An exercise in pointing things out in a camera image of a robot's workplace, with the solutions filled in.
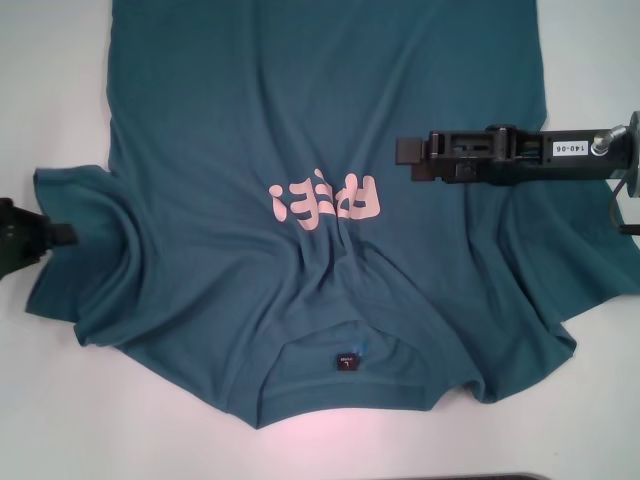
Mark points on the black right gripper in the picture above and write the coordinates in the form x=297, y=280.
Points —
x=540, y=160

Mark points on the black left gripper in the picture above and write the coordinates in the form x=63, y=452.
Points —
x=17, y=235

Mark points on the teal t-shirt with pink print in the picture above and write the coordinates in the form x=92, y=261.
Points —
x=310, y=125

